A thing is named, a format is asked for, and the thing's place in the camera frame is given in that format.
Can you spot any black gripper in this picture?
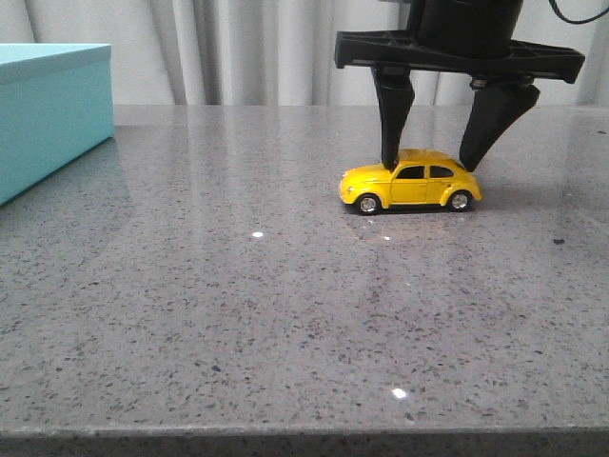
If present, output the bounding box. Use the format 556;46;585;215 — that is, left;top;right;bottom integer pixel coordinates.
334;1;585;171

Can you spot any yellow toy beetle car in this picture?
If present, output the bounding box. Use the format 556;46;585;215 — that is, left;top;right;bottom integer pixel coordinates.
339;149;482;215

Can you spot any turquoise blue box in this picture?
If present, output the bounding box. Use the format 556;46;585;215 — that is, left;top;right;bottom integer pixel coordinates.
1;43;114;203

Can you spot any grey pleated curtain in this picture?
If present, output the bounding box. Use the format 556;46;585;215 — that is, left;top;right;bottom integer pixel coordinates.
0;0;609;107

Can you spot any black cable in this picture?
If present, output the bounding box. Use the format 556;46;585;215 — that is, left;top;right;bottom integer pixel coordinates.
547;0;609;24

